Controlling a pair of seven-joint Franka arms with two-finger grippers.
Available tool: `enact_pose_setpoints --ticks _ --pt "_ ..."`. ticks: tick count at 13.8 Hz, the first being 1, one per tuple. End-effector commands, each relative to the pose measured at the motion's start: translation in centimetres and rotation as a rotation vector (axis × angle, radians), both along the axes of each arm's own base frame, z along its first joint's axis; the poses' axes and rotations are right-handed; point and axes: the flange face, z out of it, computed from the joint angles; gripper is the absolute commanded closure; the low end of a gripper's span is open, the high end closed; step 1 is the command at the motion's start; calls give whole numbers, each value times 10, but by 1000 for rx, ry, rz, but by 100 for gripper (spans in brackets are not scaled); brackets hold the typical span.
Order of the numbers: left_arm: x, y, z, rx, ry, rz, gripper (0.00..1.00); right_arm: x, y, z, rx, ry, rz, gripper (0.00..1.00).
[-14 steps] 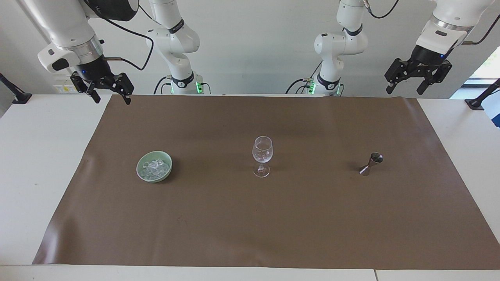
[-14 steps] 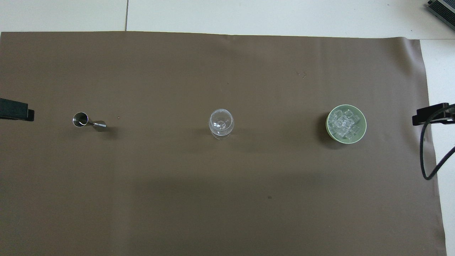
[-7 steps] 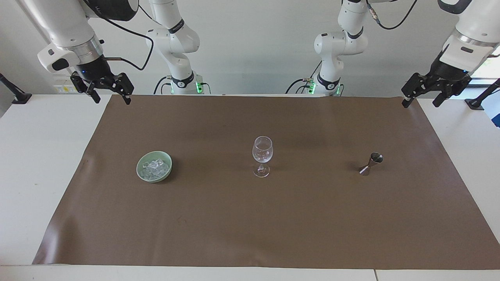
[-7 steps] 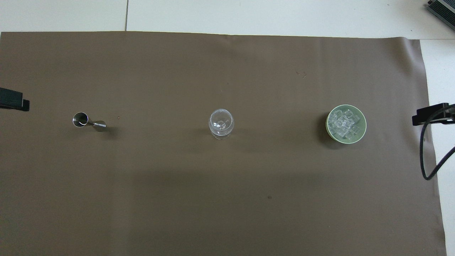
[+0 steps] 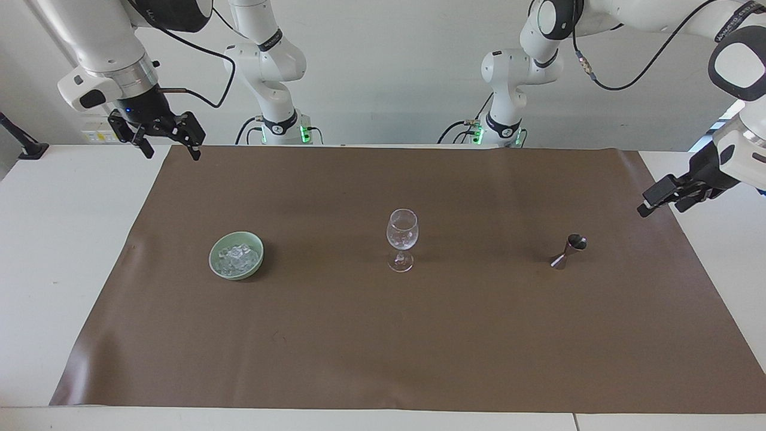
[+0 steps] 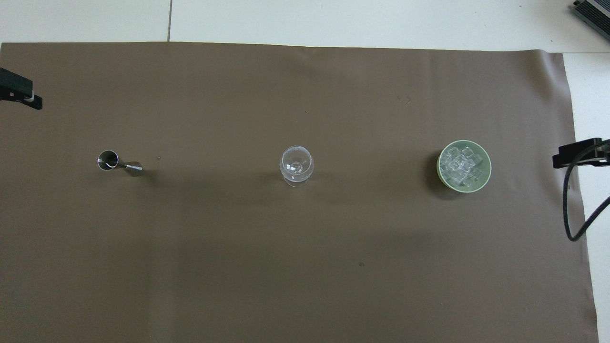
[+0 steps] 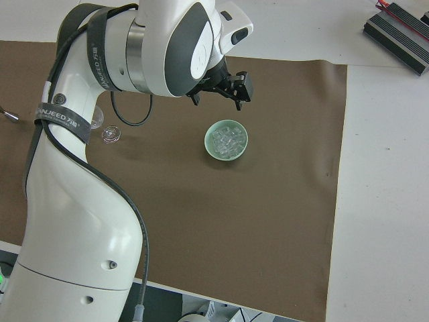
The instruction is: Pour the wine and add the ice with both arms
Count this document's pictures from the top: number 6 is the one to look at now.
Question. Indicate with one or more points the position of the clear wine glass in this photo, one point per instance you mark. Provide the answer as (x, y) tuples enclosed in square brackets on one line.
[(296, 164)]

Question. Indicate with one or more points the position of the clear ice cubes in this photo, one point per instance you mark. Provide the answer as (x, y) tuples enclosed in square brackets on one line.
[(460, 165)]

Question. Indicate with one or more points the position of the green bowl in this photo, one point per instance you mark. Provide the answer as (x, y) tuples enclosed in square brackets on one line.
[(482, 181)]

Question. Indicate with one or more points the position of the steel double jigger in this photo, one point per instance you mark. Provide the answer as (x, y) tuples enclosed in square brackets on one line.
[(108, 160)]

